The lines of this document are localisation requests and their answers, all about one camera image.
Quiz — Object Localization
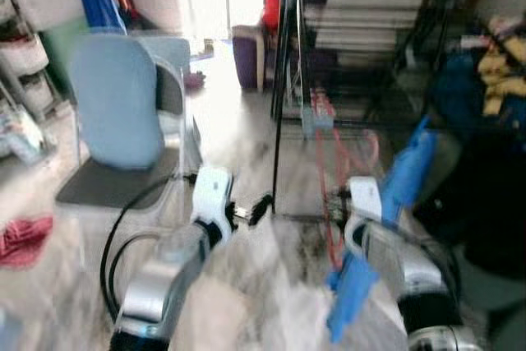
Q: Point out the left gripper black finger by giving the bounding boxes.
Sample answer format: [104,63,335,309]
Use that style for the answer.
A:
[248,193,275,227]

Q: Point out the pink plastic hanger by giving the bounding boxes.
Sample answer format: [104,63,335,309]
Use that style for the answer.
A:
[311,90,380,271]

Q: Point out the blue shirt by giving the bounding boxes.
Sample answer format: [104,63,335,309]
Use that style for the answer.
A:
[327,115,441,344]

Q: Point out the grey folding chair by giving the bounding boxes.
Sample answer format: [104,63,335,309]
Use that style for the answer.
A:
[56,30,203,211]

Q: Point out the black drying rack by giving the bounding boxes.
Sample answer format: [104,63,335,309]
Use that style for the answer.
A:
[271,0,526,221]

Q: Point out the black garment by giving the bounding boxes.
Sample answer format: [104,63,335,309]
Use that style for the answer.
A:
[411,127,526,279]

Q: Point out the purple armchair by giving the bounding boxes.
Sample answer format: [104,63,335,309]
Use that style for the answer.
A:
[233,0,339,94]

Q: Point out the blue bag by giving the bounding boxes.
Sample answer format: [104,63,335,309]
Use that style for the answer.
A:
[431,49,526,135]

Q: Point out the light blue cushion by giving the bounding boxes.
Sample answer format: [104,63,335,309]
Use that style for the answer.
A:
[68,33,166,172]

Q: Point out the yellow clothes pile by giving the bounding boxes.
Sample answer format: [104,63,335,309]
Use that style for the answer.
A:
[477,35,526,118]

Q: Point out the dusky red rag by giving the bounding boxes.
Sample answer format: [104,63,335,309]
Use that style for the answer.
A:
[0,215,55,269]

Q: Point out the plastic wrapped pack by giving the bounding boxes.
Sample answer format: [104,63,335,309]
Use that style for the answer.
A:
[0,104,43,164]

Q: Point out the green box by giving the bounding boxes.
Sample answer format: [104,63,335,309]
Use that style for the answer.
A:
[41,18,92,98]

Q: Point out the white shelf with bins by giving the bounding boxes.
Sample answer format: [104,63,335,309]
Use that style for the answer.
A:
[0,0,63,122]

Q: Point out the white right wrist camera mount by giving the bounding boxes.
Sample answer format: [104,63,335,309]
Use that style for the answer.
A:
[344,177,384,254]

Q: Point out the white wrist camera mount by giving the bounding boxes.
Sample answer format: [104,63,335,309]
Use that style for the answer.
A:
[191,165,234,242]
[344,177,384,254]

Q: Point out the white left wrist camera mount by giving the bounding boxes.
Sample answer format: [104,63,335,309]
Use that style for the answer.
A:
[191,165,234,242]

